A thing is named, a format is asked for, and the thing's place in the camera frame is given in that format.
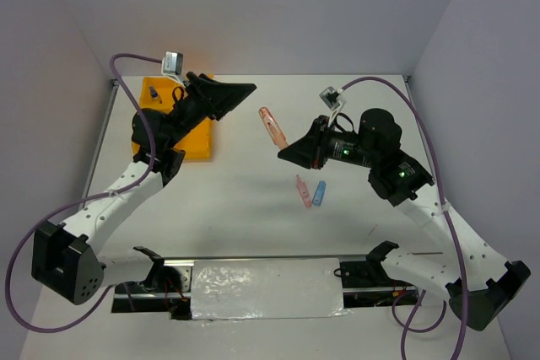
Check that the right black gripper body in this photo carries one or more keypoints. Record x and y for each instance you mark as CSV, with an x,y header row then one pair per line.
x,y
326,134

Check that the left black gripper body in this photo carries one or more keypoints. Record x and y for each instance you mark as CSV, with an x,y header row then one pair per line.
x,y
199,94

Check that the clear orange highlighter cap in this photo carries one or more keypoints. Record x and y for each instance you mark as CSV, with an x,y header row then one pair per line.
x,y
269,122

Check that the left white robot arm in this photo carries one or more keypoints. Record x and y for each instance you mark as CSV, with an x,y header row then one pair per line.
x,y
65,256

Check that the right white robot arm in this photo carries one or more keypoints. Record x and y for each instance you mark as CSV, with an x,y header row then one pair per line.
x,y
473,278

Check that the yellow four-compartment tray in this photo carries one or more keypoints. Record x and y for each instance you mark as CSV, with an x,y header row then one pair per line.
x,y
198,143

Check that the small purple-capped glue bottle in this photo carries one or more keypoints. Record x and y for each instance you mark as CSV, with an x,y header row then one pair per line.
x,y
154,94

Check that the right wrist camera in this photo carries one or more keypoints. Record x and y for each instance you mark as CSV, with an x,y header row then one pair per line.
x,y
334,100

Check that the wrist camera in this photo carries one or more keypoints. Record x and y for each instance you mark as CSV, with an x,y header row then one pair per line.
x,y
171,66
334,100

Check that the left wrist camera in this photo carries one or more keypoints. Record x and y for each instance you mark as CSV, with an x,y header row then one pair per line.
x,y
171,66

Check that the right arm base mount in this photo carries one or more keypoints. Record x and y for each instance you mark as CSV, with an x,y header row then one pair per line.
x,y
363,290

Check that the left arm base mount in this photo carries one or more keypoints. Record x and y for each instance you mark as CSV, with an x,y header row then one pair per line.
x,y
169,292

